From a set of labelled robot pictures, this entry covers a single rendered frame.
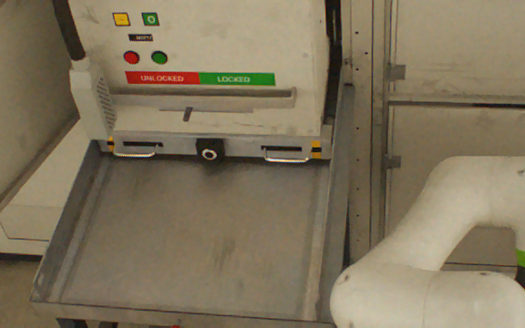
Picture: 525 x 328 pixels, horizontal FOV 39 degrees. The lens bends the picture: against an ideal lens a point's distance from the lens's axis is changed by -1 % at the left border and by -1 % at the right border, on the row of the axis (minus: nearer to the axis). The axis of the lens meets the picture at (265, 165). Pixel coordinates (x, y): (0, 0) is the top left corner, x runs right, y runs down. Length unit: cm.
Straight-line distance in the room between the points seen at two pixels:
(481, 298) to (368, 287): 16
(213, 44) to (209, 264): 45
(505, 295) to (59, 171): 160
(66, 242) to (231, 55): 53
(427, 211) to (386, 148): 80
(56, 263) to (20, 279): 115
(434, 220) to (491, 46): 66
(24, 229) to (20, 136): 84
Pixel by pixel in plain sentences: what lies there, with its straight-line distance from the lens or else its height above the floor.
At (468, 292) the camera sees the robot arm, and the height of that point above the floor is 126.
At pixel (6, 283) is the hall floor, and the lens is 279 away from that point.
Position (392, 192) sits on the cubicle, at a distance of 214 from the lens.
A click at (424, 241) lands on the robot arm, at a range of 118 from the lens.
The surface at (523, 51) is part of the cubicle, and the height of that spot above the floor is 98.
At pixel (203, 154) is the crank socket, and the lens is 169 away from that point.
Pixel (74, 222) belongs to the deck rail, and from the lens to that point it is 169.
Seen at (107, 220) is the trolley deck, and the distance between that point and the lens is 168.
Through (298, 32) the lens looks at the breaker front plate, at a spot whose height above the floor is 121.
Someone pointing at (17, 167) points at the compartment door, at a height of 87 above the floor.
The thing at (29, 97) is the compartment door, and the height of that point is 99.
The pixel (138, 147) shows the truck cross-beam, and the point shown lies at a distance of 176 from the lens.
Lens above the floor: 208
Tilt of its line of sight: 46 degrees down
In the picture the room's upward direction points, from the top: 8 degrees counter-clockwise
